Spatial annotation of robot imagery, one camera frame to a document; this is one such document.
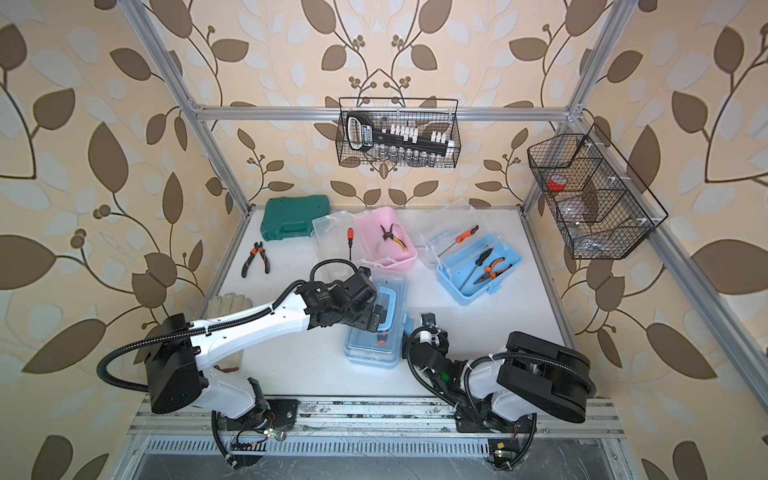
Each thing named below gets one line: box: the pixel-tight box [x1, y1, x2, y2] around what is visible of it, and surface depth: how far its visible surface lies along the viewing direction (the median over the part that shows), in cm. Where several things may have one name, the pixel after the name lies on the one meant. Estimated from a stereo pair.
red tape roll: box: [547, 175, 567, 191], surface depth 84 cm
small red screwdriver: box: [347, 227, 355, 261], surface depth 98 cm
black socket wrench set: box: [346, 112, 455, 166], surface depth 86 cm
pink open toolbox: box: [310, 206, 418, 269], surface depth 109 cm
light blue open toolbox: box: [416, 198, 523, 306], surface depth 103 cm
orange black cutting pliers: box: [241, 241, 271, 278], surface depth 107 cm
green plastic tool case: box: [260, 195, 330, 241], surface depth 118 cm
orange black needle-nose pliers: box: [473, 257, 513, 286], surface depth 101 cm
